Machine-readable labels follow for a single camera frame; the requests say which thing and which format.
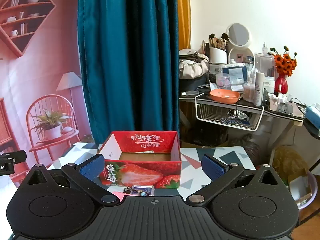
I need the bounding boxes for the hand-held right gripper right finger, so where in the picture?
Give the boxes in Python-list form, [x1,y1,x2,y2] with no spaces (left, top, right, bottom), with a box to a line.
[185,154,287,204]

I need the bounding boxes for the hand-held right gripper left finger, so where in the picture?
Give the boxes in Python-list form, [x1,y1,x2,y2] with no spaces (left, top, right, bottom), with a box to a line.
[25,154,120,204]

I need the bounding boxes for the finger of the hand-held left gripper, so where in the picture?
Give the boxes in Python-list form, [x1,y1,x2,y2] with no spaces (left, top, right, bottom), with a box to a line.
[0,150,27,164]

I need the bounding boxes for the pink lid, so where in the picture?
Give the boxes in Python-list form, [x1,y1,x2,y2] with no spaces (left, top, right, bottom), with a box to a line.
[112,191,127,203]

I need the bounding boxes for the red strawberry print cardboard box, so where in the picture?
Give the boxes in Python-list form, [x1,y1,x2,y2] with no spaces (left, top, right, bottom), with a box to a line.
[97,131,182,189]

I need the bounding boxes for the clear plastic floss pick box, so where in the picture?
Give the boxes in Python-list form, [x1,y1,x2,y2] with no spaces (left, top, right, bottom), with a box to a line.
[132,184,155,196]

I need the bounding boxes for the orange bowl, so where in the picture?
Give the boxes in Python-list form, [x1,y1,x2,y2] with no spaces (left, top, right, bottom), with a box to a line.
[209,89,241,104]

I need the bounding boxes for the yellow mesh bag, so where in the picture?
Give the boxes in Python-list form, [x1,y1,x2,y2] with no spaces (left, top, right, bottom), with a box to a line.
[272,146,308,182]

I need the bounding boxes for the black dressing table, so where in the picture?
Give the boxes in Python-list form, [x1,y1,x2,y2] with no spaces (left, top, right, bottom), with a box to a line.
[179,90,320,170]

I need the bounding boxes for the clear jar of pink pads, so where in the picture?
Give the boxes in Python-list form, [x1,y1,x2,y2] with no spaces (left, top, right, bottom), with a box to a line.
[215,73,230,89]

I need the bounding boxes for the white spray bottle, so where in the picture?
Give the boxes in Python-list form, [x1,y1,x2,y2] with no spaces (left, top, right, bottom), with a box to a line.
[254,72,265,106]

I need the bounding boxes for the blue packet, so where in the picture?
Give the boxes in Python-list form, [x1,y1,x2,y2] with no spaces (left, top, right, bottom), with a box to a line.
[220,64,250,85]

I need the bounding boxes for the purple plastic basin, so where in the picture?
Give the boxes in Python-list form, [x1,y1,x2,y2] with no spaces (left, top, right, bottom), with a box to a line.
[287,170,318,210]

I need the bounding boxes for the beige bag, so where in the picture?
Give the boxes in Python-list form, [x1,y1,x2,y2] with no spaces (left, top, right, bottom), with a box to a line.
[179,60,209,79]

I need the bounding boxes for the red vase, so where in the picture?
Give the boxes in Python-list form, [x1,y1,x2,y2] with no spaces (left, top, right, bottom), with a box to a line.
[274,76,288,95]

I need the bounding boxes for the white brush holder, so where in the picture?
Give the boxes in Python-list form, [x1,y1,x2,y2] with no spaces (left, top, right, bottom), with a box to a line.
[209,47,228,64]

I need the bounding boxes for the light blue tissue box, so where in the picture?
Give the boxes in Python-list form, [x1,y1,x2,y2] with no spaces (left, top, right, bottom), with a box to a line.
[306,105,320,130]

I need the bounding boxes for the round white cosmetic organizer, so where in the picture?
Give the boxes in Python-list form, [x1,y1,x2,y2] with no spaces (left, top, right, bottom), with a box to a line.
[229,47,255,68]

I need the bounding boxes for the clear acrylic organizer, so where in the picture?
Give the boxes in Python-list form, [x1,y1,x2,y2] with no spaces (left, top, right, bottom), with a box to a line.
[255,53,275,78]

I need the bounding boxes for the teal curtain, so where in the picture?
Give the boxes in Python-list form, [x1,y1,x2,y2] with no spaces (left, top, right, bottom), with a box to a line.
[77,0,180,144]

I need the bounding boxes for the orange artificial flowers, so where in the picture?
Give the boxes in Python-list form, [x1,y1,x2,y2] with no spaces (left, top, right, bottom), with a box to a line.
[269,45,298,77]

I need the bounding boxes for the bunch of makeup brushes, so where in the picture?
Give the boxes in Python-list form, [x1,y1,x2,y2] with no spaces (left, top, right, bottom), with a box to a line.
[207,32,229,49]

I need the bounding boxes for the round white mirror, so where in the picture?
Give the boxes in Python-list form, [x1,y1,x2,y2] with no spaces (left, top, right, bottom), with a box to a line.
[226,23,251,46]

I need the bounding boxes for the yellow curtain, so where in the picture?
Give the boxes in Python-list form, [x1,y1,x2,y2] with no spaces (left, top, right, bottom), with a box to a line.
[175,0,192,52]

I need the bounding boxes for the white wire basket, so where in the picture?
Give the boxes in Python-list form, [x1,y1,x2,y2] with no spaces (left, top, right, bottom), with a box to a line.
[195,94,265,132]

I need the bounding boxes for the pink room wall poster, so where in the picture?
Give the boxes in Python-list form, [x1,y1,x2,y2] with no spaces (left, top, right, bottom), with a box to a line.
[0,0,95,188]

